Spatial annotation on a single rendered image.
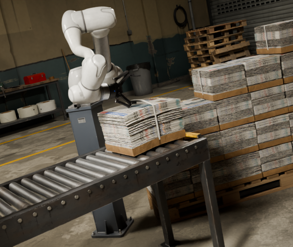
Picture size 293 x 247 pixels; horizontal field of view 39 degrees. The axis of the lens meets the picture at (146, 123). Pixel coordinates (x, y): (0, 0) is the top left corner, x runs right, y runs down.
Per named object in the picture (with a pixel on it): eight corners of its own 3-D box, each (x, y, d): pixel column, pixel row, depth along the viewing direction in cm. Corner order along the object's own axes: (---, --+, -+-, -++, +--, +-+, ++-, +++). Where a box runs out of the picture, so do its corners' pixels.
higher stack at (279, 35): (272, 172, 372) (252, 27, 346) (302, 163, 378) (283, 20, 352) (298, 185, 335) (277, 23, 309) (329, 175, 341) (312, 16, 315)
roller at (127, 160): (92, 154, 244) (96, 160, 246) (136, 165, 206) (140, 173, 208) (99, 149, 247) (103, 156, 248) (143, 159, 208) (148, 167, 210)
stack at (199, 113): (149, 208, 349) (129, 112, 332) (273, 172, 372) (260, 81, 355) (161, 226, 312) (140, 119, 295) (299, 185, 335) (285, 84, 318)
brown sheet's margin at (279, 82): (228, 88, 349) (227, 83, 348) (259, 81, 354) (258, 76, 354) (249, 92, 313) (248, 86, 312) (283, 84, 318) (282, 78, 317)
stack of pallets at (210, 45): (225, 75, 1073) (217, 24, 1046) (255, 73, 999) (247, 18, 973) (189, 87, 994) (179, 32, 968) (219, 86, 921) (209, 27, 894)
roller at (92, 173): (73, 168, 238) (71, 160, 237) (114, 183, 199) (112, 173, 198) (65, 171, 235) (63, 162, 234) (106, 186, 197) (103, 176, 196)
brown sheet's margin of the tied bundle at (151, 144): (128, 140, 249) (127, 134, 248) (157, 145, 225) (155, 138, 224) (106, 150, 240) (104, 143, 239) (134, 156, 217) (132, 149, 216)
